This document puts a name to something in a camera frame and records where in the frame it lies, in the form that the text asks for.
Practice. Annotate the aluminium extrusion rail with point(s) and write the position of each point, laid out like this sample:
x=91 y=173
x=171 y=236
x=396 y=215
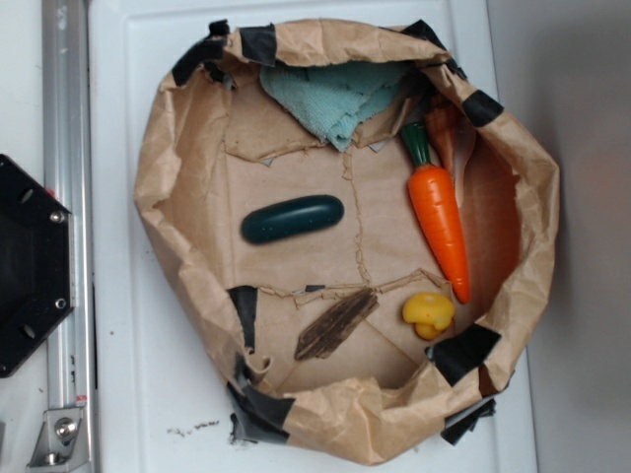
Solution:
x=71 y=348

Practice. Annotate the brown wood chip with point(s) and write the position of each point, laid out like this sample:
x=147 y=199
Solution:
x=325 y=335

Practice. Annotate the teal terry cloth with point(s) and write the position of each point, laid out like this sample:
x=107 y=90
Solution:
x=332 y=101

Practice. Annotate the metal corner bracket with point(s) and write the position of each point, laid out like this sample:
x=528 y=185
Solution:
x=62 y=444

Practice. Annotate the brown paper bag tray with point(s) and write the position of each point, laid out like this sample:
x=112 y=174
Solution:
x=218 y=147

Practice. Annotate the white plastic tray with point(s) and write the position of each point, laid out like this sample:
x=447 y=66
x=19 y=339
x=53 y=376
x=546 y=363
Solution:
x=163 y=408

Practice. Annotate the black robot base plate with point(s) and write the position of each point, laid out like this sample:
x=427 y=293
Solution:
x=35 y=265

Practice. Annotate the yellow toy mushroom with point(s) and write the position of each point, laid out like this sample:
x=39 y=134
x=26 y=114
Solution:
x=431 y=314

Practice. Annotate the orange toy carrot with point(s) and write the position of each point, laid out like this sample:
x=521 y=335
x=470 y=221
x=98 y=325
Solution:
x=433 y=198

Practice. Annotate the dark green toy cucumber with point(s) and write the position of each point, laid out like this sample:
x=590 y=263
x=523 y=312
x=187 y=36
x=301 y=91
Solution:
x=292 y=218

